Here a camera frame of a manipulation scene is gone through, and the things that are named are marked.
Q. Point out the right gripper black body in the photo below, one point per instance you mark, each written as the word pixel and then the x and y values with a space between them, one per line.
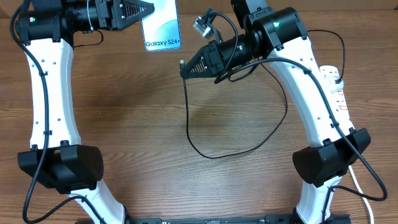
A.
pixel 217 59

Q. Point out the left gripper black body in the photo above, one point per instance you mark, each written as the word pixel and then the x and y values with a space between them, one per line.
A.
pixel 106 15

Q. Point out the Samsung Galaxy smartphone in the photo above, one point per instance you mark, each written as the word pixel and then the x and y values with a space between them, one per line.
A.
pixel 161 29

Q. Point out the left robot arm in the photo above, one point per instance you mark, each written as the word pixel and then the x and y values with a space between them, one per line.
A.
pixel 57 158

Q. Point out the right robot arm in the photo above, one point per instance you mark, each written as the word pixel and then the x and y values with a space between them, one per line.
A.
pixel 280 39

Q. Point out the white USB charger plug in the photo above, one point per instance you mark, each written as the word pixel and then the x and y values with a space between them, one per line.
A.
pixel 336 85

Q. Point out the white power strip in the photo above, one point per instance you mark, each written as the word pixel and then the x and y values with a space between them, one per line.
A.
pixel 337 100

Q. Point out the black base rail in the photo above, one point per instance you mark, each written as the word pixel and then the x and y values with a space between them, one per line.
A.
pixel 211 221

